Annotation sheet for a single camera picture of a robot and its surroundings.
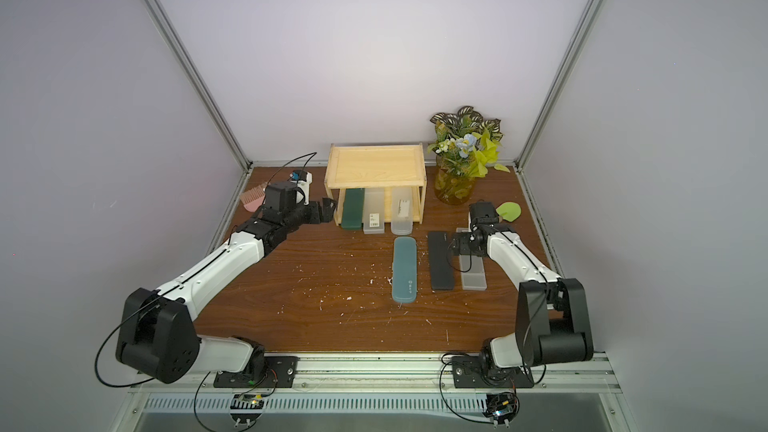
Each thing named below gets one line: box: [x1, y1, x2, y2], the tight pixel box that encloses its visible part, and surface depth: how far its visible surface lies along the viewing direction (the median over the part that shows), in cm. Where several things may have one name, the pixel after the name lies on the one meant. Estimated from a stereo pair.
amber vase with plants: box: [428, 106, 510, 205], surface depth 100 cm
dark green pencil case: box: [341, 188, 365, 230], surface depth 103 cm
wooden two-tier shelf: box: [324, 142, 427, 226], surface depth 94 cm
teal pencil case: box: [392, 236, 418, 304], surface depth 92 cm
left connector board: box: [230, 394, 265, 429], surface depth 72 cm
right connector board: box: [483, 392, 520, 429], surface depth 71 cm
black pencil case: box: [428, 231, 455, 291], surface depth 94 cm
